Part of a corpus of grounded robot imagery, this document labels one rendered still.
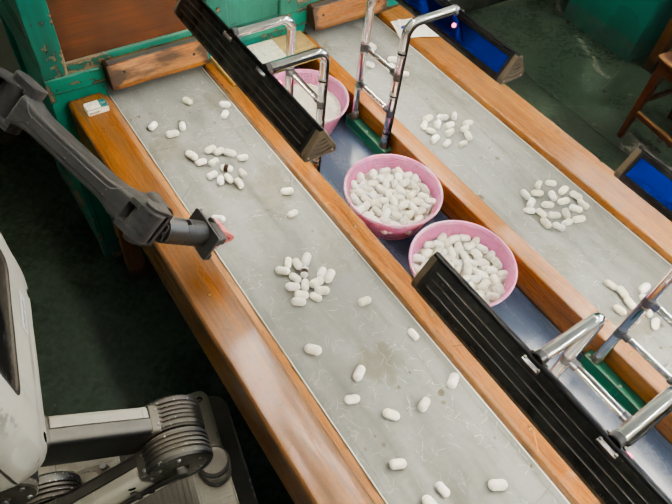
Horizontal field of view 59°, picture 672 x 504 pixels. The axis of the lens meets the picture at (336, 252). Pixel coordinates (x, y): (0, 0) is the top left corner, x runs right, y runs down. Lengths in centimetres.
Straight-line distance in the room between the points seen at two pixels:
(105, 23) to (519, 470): 150
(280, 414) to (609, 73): 305
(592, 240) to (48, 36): 151
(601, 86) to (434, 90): 184
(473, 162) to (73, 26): 114
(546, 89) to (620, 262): 196
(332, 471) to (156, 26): 131
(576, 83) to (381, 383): 265
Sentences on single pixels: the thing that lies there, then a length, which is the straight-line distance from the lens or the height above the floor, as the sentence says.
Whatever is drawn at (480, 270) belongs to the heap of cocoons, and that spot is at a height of 74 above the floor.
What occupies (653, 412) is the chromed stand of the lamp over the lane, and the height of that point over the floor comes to 112.
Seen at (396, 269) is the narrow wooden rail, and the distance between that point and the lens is 143.
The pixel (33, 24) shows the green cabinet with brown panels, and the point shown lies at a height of 100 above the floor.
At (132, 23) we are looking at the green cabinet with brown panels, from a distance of 186.
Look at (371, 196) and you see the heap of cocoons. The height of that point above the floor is 74.
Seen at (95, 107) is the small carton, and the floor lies 78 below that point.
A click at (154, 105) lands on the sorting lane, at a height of 74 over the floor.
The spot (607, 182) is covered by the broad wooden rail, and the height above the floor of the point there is 76.
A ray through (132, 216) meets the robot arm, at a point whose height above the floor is 101.
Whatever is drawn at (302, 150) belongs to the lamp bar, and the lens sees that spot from 123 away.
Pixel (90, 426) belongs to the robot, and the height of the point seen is 85.
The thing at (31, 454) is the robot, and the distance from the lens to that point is 80.
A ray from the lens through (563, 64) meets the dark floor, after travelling 378.
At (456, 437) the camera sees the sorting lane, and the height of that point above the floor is 74.
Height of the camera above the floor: 189
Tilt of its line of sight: 52 degrees down
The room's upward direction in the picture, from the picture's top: 8 degrees clockwise
